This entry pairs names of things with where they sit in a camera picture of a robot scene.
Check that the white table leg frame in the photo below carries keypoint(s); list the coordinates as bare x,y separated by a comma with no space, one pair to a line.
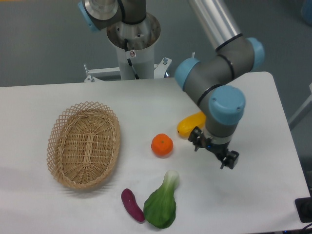
301,112

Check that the purple sweet potato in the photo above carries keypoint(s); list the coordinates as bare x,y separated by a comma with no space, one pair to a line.
131,206

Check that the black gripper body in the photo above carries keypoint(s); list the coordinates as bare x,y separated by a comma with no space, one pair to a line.
216,145

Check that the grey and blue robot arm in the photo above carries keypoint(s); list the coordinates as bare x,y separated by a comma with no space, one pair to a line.
206,83

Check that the woven wicker basket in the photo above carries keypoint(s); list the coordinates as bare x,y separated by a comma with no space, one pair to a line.
83,146

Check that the yellow mango fruit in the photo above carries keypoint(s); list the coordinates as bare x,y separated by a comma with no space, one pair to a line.
185,126

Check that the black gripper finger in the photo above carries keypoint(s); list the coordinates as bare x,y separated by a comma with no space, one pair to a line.
230,160
196,138

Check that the orange tangerine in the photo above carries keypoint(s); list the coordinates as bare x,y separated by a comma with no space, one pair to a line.
162,145

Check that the white metal base frame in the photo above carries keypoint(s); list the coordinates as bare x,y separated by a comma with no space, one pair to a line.
106,74

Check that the green bok choy vegetable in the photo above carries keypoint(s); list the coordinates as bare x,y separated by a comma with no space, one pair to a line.
160,207

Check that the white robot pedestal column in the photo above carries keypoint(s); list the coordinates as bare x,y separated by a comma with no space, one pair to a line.
135,44

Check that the black device at table edge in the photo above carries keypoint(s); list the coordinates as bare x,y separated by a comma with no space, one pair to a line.
304,209

